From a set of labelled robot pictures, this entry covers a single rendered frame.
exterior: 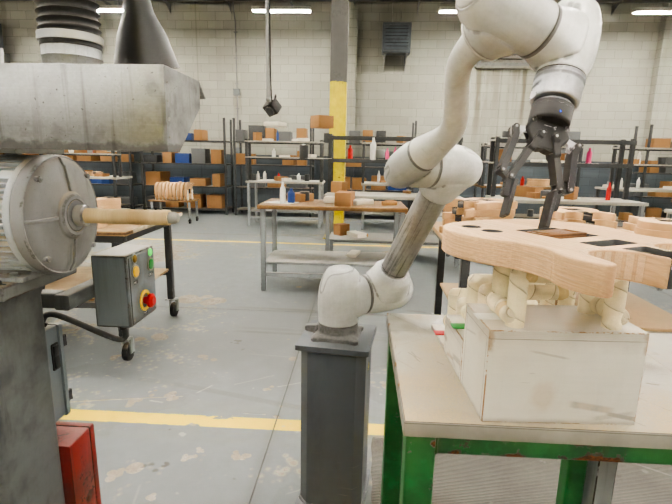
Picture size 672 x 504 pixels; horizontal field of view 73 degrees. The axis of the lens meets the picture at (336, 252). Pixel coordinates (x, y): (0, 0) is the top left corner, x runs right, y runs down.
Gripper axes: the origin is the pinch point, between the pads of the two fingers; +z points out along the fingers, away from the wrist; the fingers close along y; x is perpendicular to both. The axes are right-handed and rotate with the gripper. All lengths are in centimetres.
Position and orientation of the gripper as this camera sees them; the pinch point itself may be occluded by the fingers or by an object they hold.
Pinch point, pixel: (527, 207)
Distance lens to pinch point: 91.6
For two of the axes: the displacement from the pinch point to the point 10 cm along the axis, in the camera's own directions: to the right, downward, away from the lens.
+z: -2.8, 9.5, -1.1
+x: 0.6, -1.0, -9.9
